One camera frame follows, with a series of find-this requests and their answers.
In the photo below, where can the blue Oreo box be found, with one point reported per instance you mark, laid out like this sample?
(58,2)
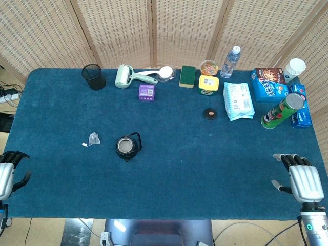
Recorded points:
(303,116)

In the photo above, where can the orange-lidded snack cup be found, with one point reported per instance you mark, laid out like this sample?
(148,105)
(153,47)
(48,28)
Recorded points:
(209,67)

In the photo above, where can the dark robot base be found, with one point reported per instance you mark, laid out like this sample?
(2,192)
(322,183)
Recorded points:
(159,234)

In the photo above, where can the small black round lid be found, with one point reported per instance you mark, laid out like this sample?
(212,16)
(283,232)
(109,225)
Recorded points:
(210,114)

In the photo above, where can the yellow box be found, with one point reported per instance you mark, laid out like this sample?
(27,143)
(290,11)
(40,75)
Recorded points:
(208,82)

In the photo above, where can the white power strip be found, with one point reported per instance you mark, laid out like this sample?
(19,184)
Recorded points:
(9,98)

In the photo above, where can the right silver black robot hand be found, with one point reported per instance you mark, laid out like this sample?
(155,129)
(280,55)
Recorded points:
(306,182)

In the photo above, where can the light blue wet wipes pack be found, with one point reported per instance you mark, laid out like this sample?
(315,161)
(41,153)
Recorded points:
(238,101)

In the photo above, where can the green and yellow sponge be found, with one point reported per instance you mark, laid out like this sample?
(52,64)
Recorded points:
(187,76)

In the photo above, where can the black box on floor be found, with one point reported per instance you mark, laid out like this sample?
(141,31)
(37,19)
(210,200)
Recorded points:
(5,123)

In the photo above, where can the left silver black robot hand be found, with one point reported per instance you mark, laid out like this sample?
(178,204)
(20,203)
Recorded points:
(5,176)

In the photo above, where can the clear plastic water bottle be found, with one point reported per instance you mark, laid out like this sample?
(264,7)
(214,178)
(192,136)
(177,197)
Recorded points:
(229,64)

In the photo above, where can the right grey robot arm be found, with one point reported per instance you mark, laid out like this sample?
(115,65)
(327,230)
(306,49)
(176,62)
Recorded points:
(316,225)

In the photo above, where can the black mesh pen holder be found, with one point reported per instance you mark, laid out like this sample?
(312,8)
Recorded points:
(94,79)

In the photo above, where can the green chips can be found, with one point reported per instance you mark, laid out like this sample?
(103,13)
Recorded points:
(278,112)

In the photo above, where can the white paper cup stack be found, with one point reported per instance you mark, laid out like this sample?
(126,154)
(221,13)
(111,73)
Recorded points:
(294,69)

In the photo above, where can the blue cookie box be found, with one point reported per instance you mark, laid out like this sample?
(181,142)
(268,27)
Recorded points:
(267,87)

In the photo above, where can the small purple box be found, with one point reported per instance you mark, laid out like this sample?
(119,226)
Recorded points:
(146,92)

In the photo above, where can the bamboo folding screen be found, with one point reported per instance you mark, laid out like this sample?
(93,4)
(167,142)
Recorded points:
(179,30)

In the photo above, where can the pale green lint roller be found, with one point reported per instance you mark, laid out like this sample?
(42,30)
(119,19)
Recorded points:
(122,76)

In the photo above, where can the pyramid tea bag with tag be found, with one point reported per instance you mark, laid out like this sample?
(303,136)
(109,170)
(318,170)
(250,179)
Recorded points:
(94,139)

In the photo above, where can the blue table cloth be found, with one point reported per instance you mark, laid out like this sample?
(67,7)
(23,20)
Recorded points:
(179,166)

